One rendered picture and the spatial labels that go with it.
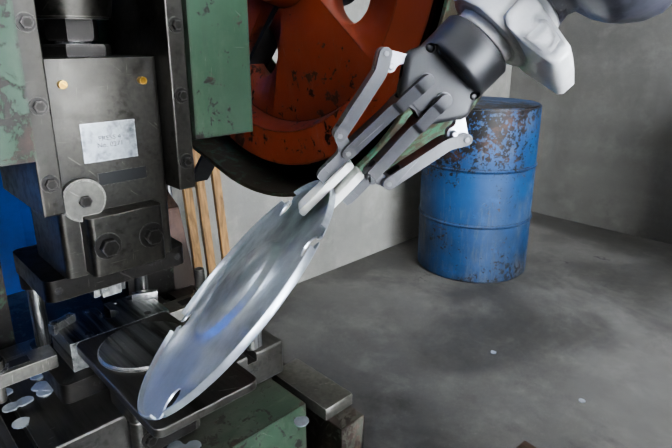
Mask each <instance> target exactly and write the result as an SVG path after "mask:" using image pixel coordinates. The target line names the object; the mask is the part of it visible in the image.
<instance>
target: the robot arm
mask: <svg viewBox="0 0 672 448"><path fill-rule="evenodd" d="M454 2H455V8H456V10H457V12H458V15H450V16H449V17H448V18H447V19H446V20H445V21H444V22H443V23H442V24H441V25H440V26H439V27H438V28H437V29H436V30H435V31H434V32H433V33H432V34H431V35H430V36H429V37H428V38H427V39H426V40H425V41H424V42H423V43H422V44H421V45H420V46H418V47H416V48H413V49H410V50H408V51H407V52H406V53H402V52H397V51H393V50H391V49H390V48H389V47H379V48H377V49H376V52H375V56H374V60H373V64H372V68H371V70H370V72H369V73H368V75H367V76H366V78H365V80H364V81H363V83H362V84H361V86H360V87H359V89H358V90H357V92H356V93H355V95H354V97H353V98H352V100H351V101H350V103H349V104H348V106H347V107H346V109H345V110H344V112H343V114H342V115H341V117H340V118H339V120H338V121H337V123H336V124H335V126H334V127H333V129H332V135H333V137H334V140H335V142H336V144H337V150H336V152H335V153H334V154H333V155H332V156H331V157H330V158H329V159H328V160H327V161H326V162H325V163H324V164H323V165H322V166H321V167H320V168H319V169H318V171H317V173H316V176H317V178H318V179H319V180H320V182H319V183H318V184H317V185H316V186H314V187H313V188H312V189H311V190H310V191H309V192H308V193H307V194H306V195H305V196H304V197H303V198H302V199H301V200H300V201H299V202H298V209H299V213H300V214H301V215H302V216H303V215H304V216H305V215H306V214H307V213H308V212H309V211H310V210H311V209H312V208H313V207H314V206H315V205H316V204H317V203H318V202H319V201H320V200H321V199H322V198H323V197H324V196H325V195H326V194H327V193H328V192H329V191H330V190H331V189H332V188H334V190H335V194H336V200H335V207H336V206H337V205H338V204H339V203H340V202H341V201H343V202H344V203H345V204H346V205H350V204H352V203H353V202H354V201H355V200H356V199H357V198H358V197H359V196H360V195H361V194H362V193H363V192H364V191H365V190H366V189H367V188H368V187H369V186H370V185H374V184H377V185H379V186H382V187H384V188H385V189H387V190H391V189H393V188H394V187H396V186H398V185H399V184H401V183H402V182H404V181H405V180H407V179H408V178H410V177H411V176H413V175H414V174H416V173H417V172H419V171H420V170H422V169H423V168H425V167H426V166H428V165H429V164H431V163H432V162H434V161H435V160H437V159H438V158H440V157H442V156H443V155H445V154H446V153H448V152H449V151H451V150H453V149H457V148H461V147H465V146H468V145H470V144H471V143H472V141H473V138H472V136H471V135H470V134H468V131H467V125H466V119H465V117H467V116H468V114H469V113H470V110H471V107H472V105H473V103H474V102H475V101H476V100H477V99H478V98H479V97H480V96H481V95H482V94H483V93H484V92H485V91H486V90H487V89H488V88H489V87H490V86H491V85H492V84H493V83H494V82H495V81H497V80H498V79H499V78H500V77H501V76H502V75H503V74H504V73H505V71H506V63H507V64H508V65H512V66H516V67H519V68H520V69H521V70H522V71H523V72H524V73H526V74H527V75H529V76H530V77H531V78H533V79H535V80H536V81H538V82H539V83H541V84H542V85H544V86H545V87H547V88H548V89H550V90H551V91H553V92H554V93H556V94H564V93H565V92H566V91H567V90H568V89H569V88H570V87H571V86H572V85H574V60H573V54H572V50H571V46H570V45H569V43H568V42H567V41H566V39H565V38H564V36H563V35H562V33H561V32H560V30H559V29H558V27H559V25H560V24H561V23H562V21H563V20H564V19H565V18H566V16H567V15H569V14H571V13H573V12H575V11H576V12H577V13H579V14H581V15H583V16H585V17H587V18H589V19H591V20H595V21H600V22H604V23H616V24H624V23H633V22H641V21H645V20H647V19H649V18H652V17H654V16H656V15H659V14H661V13H663V12H664V11H665V10H666V9H667V8H668V7H669V6H670V5H671V4H672V0H454ZM400 64H401V69H400V74H399V80H398V85H397V92H396V93H394V94H393V95H392V96H391V97H390V98H389V99H388V101H387V102H386V103H385V104H384V105H383V106H382V107H381V108H380V109H379V110H378V111H377V112H376V113H375V114H374V115H373V116H372V117H370V118H369V119H368V120H367V121H366V122H365V123H364V124H363V125H362V126H361V127H360V128H359V129H358V130H357V131H356V132H355V133H353V134H352V135H351V136H350V137H349V138H348V137H347V136H348V135H349V133H350V132H351V130H352V129H353V127H354V126H355V124H356V123H357V121H358V120H359V118H360V117H361V115H362V114H363V112H364V110H365V109H366V107H367V106H368V104H369V103H370V101H371V100H372V98H373V97H374V95H375V94H376V92H377V91H378V89H379V88H380V86H381V85H382V83H383V81H384V80H385V78H386V76H387V73H392V72H394V71H395V69H396V68H397V66H398V65H400ZM408 108H410V109H411V111H412V114H411V115H410V117H409V118H408V119H407V121H406V123H405V124H404V125H403V126H402V127H401V128H400V129H399V130H398V131H397V132H396V133H395V134H394V136H393V137H392V138H391V139H390V140H389V141H388V142H387V143H386V144H385V145H384V146H383V147H382V148H381V149H380V151H379V152H378V153H377V154H376V155H375V156H374V157H373V158H372V159H371V160H370V161H369V162H368V163H367V164H366V166H365V167H364V168H363V170H362V171H361V170H360V169H359V168H358V167H357V166H356V167H353V166H354V165H353V163H352V162H351V159H352V158H353V157H354V156H356V155H357V154H358V153H359V152H360V151H361V150H362V149H363V148H364V147H365V146H366V145H367V144H368V143H369V142H371V141H372V140H373V139H374V138H375V137H376V136H377V135H378V134H379V133H380V132H381V131H382V130H383V129H384V128H386V127H387V126H388V125H389V124H390V123H391V122H392V121H393V120H394V119H395V118H396V117H397V116H398V115H400V114H401V113H403V112H404V111H406V110H407V109H408ZM450 121H453V122H452V124H451V125H450V126H448V127H447V128H446V129H445V134H442V135H440V136H438V137H436V138H434V139H433V140H431V141H430V142H428V143H427V144H425V145H424V146H422V147H421V148H419V149H418V150H416V151H415V152H413V153H412V154H410V155H409V156H407V157H406V158H404V159H403V160H401V161H400V162H398V163H397V164H395V165H394V166H392V167H391V168H389V167H390V166H391V165H392V164H393V163H394V161H395V160H396V159H397V158H398V157H399V156H400V155H401V154H402V153H403V152H404V151H405V150H406V149H407V148H408V147H409V146H410V144H411V143H412V142H413V141H414V140H415V139H416V138H417V137H418V136H419V135H420V134H422V133H423V132H425V131H426V130H427V129H428V128H429V127H430V125H432V124H438V123H444V122H450ZM388 168H389V169H388ZM387 169H388V170H387ZM335 207H334V208H335Z"/></svg>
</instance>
